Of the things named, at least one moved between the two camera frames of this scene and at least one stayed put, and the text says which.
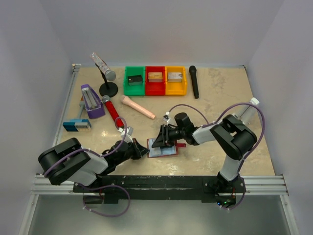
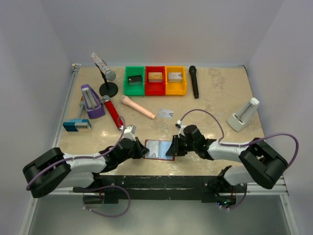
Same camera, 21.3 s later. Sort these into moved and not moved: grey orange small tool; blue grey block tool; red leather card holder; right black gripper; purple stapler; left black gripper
Moved: red leather card holder; right black gripper
Not moved: grey orange small tool; blue grey block tool; purple stapler; left black gripper
